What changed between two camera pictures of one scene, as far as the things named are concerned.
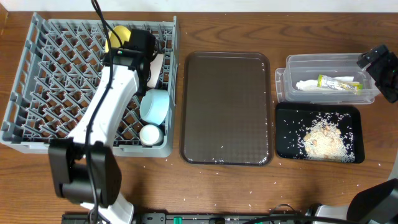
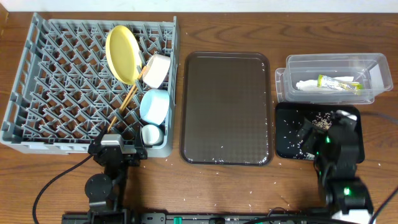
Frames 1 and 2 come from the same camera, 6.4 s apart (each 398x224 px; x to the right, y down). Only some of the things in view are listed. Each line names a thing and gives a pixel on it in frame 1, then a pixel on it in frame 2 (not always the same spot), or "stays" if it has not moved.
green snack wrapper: [330, 82] stays
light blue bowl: [154, 105] stays
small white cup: [151, 135] stays
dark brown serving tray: [226, 109] stays
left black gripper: [144, 76] -> [116, 152]
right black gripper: [376, 68] -> [305, 126]
